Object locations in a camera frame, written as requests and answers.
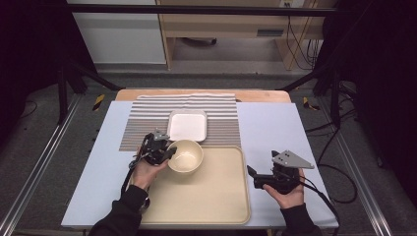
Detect white square plate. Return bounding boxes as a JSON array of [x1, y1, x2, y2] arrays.
[[166, 109, 209, 143]]

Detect black floor cables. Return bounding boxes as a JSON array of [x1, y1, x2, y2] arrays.
[[304, 82, 358, 158]]

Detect dark curtain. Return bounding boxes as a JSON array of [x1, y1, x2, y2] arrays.
[[0, 0, 96, 139], [323, 0, 417, 205]]

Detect dark object under desk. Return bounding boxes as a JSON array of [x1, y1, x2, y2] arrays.
[[180, 37, 217, 47]]

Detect hanging desk cables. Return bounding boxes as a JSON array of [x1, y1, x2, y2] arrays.
[[286, 16, 324, 71]]

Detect right hand-held gripper cable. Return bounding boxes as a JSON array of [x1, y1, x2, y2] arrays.
[[301, 163, 359, 230]]

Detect person's right hand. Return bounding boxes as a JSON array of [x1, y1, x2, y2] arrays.
[[262, 168, 306, 209]]

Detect beige tray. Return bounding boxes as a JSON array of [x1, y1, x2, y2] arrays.
[[131, 145, 252, 226]]

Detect aluminium floor rail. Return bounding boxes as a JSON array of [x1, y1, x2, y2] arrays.
[[0, 94, 82, 236], [319, 97, 392, 236]]

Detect yellow black tape marker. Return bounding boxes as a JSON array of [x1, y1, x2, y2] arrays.
[[91, 93, 106, 112], [302, 96, 321, 111]]

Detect beige bowl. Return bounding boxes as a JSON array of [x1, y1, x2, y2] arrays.
[[167, 140, 205, 174]]

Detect wooden desk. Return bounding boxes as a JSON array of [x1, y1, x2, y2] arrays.
[[156, 0, 338, 71]]

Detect black frame crossbar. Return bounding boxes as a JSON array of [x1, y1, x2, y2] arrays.
[[67, 3, 338, 18]]

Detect black frame leg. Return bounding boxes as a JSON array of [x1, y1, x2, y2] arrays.
[[278, 65, 342, 129], [57, 62, 122, 124]]

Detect striped placemat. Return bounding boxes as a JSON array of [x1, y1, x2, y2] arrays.
[[118, 92, 242, 152]]

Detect person's left hand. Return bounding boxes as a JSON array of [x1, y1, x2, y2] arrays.
[[131, 156, 169, 191]]

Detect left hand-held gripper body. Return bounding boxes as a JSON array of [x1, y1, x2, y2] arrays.
[[142, 129, 170, 166]]

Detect white cabinet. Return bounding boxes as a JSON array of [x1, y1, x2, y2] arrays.
[[67, 0, 166, 65]]

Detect thin black floor cable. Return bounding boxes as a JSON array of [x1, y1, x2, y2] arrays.
[[19, 99, 38, 119]]

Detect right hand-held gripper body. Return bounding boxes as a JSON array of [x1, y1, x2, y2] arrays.
[[254, 149, 315, 195]]

